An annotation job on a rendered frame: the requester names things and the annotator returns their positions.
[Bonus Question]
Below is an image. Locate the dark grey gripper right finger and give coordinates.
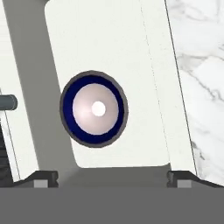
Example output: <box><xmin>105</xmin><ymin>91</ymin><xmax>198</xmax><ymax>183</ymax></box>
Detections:
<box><xmin>166</xmin><ymin>170</ymin><xmax>224</xmax><ymax>189</ymax></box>

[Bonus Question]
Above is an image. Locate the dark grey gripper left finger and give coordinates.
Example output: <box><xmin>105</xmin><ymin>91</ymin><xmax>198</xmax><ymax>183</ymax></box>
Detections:
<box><xmin>10</xmin><ymin>170</ymin><xmax>60</xmax><ymax>189</ymax></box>

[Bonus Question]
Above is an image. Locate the black ribbed grille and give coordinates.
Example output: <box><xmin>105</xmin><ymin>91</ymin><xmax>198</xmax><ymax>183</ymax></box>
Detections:
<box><xmin>0</xmin><ymin>115</ymin><xmax>15</xmax><ymax>188</ymax></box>

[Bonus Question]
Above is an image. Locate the white cupboard front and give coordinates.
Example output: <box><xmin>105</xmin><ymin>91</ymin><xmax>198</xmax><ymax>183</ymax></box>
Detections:
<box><xmin>0</xmin><ymin>0</ymin><xmax>40</xmax><ymax>181</ymax></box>

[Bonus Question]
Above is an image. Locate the round dark blue disc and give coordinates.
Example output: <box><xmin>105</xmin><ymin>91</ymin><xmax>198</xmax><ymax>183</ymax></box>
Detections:
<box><xmin>59</xmin><ymin>69</ymin><xmax>130</xmax><ymax>149</ymax></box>

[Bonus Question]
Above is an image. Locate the white rounded panel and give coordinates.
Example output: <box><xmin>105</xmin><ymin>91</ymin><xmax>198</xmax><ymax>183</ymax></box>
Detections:
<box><xmin>43</xmin><ymin>0</ymin><xmax>198</xmax><ymax>177</ymax></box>

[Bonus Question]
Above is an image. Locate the dark grey cylindrical handle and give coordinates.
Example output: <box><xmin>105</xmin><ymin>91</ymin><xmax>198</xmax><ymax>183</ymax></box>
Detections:
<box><xmin>0</xmin><ymin>94</ymin><xmax>18</xmax><ymax>111</ymax></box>

